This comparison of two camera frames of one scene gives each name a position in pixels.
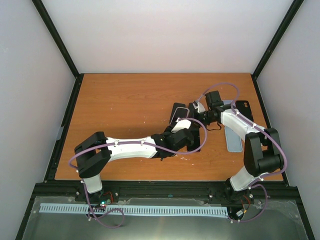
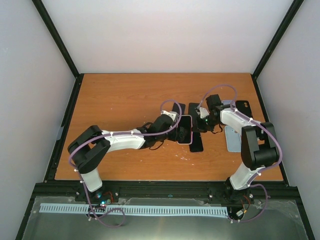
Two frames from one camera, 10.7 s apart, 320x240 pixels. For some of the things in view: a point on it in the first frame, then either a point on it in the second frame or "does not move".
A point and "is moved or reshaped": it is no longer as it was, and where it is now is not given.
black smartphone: x=191 y=110 does not move
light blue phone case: x=234 y=143 does not move
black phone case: x=243 y=106 does not move
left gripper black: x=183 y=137 -> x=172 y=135
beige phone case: x=180 y=112 is moved or reshaped
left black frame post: x=62 y=46 does not move
